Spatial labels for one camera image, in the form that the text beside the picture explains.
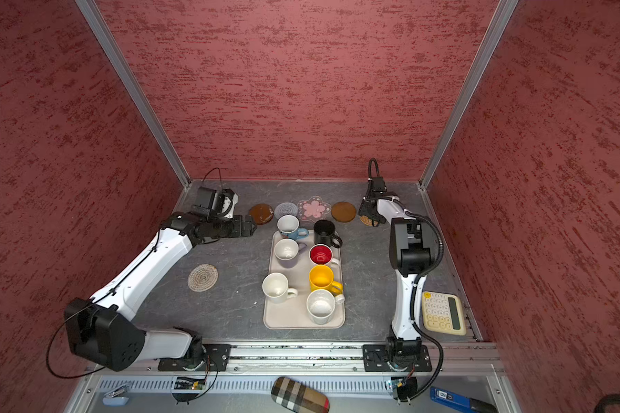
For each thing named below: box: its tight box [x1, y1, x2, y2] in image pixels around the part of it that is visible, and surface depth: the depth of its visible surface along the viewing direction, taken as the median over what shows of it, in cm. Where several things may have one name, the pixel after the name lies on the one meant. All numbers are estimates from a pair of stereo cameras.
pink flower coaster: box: [297, 195, 332, 223], surface depth 112 cm
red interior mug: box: [308, 243, 341, 267], surface depth 91 cm
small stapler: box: [102, 383, 131, 407], surface depth 68 cm
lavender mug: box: [273, 238, 308, 261], surface depth 94 cm
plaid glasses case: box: [271, 376, 330, 413], surface depth 67 cm
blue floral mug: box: [276, 214, 310, 241], surface depth 97 cm
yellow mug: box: [309, 265, 344, 296], surface depth 85 cm
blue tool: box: [429, 386, 499, 413], surface depth 67 cm
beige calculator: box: [421, 291, 466, 336], surface depth 83 cm
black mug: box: [313, 219, 343, 249], surface depth 97 cm
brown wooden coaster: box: [330, 201, 358, 223], surface depth 112 cm
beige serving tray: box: [263, 229, 303, 330], surface depth 84 cm
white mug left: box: [261, 271, 298, 304], surface depth 82 cm
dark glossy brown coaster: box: [249, 203, 274, 225], surface depth 112 cm
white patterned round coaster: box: [186, 263, 219, 293], surface depth 91 cm
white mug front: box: [305, 289, 346, 326], surface depth 80 cm
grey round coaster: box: [273, 201, 298, 220], surface depth 112 cm
